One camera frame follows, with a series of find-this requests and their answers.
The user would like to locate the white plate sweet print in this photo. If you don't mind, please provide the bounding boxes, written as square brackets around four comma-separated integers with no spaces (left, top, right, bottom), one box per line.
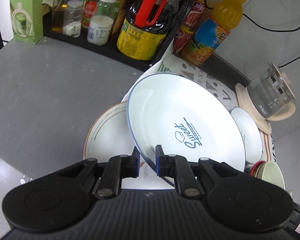
[126,73,246,172]

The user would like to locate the white plate bakery print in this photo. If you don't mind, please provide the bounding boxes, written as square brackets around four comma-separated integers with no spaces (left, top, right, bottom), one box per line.
[230,107,262,164]

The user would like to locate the pale green bowl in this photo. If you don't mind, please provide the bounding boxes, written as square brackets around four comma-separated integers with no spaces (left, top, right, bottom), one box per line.
[255,161,286,190]

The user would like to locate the plate with brown rim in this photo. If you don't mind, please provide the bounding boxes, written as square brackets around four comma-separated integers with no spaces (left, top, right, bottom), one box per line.
[83,102,135,163]

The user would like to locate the red plate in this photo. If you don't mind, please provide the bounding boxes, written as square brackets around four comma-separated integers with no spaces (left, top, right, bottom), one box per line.
[249,160,265,177]

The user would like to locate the patterned table cloth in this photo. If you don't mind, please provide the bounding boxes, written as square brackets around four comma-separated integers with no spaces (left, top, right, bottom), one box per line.
[139,44,276,162]

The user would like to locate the red cola can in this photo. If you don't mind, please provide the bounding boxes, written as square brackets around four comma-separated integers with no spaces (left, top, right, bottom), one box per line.
[173,25,194,54]
[183,0,207,29]

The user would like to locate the dark soy sauce bottle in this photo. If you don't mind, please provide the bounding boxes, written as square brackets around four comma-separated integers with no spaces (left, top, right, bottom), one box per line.
[117,0,180,61]

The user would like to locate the glass jar white powder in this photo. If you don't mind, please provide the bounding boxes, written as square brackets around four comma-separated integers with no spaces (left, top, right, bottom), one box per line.
[62,0,83,38]

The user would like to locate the white cap jar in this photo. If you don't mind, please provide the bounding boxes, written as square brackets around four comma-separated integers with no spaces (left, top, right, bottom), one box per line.
[87,0,117,46]

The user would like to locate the orange juice bottle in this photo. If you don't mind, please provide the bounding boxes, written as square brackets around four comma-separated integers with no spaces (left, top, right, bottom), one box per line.
[181,0,246,67]

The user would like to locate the green carton box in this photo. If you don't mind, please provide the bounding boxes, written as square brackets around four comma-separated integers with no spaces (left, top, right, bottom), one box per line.
[10,0,43,44]

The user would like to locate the glass kettle cream handle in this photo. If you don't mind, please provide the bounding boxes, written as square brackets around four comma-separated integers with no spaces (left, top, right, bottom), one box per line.
[247,62,296,121]

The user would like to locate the black power cable thin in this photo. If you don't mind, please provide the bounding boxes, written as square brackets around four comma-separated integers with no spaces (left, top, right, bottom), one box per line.
[278,43,300,68]

